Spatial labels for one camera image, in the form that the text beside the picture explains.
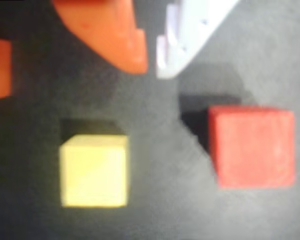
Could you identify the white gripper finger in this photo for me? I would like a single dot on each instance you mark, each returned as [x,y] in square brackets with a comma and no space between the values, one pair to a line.
[189,30]

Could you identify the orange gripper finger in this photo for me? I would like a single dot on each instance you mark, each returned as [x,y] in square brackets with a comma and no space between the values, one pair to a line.
[102,27]

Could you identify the red cube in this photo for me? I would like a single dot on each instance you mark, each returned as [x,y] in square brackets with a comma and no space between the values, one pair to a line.
[252,150]

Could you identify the yellow cube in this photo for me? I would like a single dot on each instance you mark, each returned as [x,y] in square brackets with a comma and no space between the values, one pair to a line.
[94,172]

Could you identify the black table mat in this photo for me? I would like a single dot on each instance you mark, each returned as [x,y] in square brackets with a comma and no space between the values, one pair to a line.
[152,212]

